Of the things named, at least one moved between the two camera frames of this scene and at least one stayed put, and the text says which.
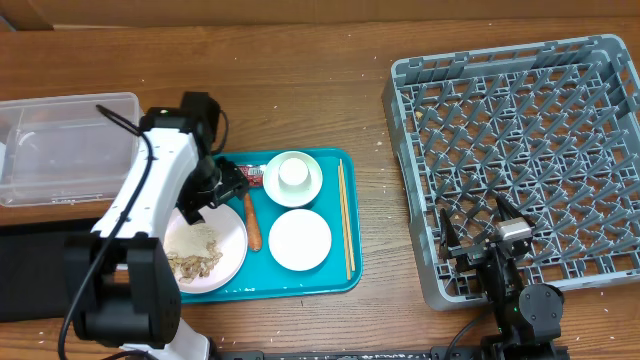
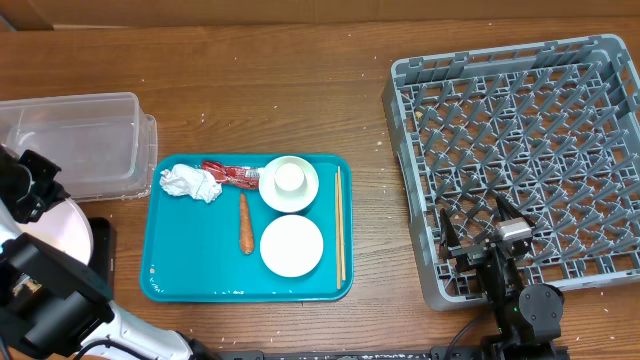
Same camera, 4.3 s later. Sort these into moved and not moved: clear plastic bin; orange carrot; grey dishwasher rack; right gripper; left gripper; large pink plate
Moved: orange carrot; left gripper; large pink plate
Not moved: clear plastic bin; grey dishwasher rack; right gripper
